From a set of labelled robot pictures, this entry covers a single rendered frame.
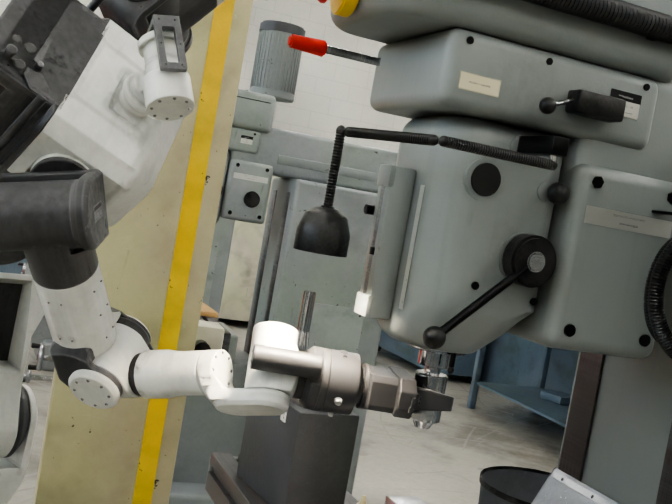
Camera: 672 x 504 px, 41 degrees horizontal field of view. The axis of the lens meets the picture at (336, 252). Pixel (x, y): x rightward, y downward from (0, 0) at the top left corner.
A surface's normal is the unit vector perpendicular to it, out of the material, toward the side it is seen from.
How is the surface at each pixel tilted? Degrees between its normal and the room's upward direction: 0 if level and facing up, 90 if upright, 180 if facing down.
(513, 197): 90
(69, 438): 90
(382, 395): 90
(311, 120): 90
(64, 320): 130
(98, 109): 58
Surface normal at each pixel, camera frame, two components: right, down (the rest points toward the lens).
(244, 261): 0.37, 0.11
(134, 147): 0.66, -0.39
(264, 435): -0.87, -0.13
